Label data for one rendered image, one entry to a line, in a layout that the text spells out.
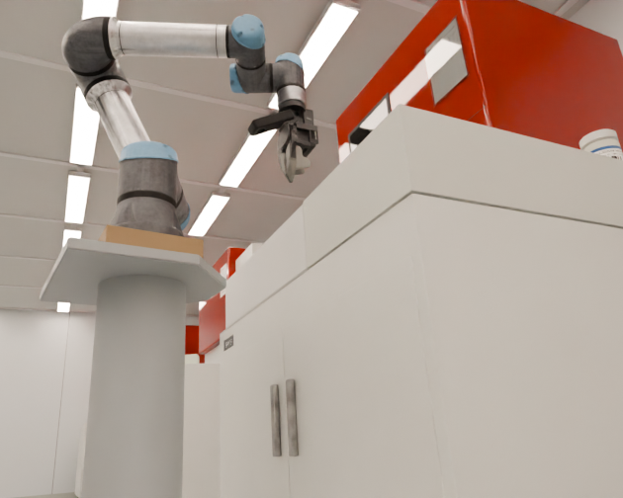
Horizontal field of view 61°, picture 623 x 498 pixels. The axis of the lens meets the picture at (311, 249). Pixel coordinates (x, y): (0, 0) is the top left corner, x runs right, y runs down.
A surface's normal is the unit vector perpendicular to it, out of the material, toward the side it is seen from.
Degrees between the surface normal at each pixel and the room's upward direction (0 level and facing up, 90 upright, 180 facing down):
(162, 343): 90
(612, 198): 90
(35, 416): 90
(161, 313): 90
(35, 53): 180
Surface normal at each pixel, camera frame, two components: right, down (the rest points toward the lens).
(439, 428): -0.90, -0.10
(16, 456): 0.43, -0.34
